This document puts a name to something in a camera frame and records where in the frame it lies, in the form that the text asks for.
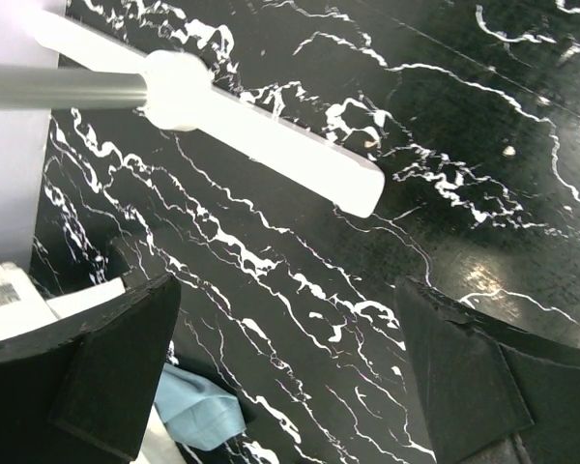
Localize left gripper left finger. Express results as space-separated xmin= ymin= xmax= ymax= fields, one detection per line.
xmin=0 ymin=275 xmax=181 ymax=463

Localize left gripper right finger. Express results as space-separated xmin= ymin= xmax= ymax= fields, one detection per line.
xmin=394 ymin=277 xmax=580 ymax=463

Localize white hanging t shirt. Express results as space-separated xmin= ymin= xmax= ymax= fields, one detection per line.
xmin=0 ymin=262 xmax=126 ymax=341

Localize grey-green hanging t shirt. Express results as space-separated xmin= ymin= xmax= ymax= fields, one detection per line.
xmin=154 ymin=363 xmax=247 ymax=451

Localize metal clothes rack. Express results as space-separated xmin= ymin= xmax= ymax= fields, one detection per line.
xmin=0 ymin=11 xmax=385 ymax=218

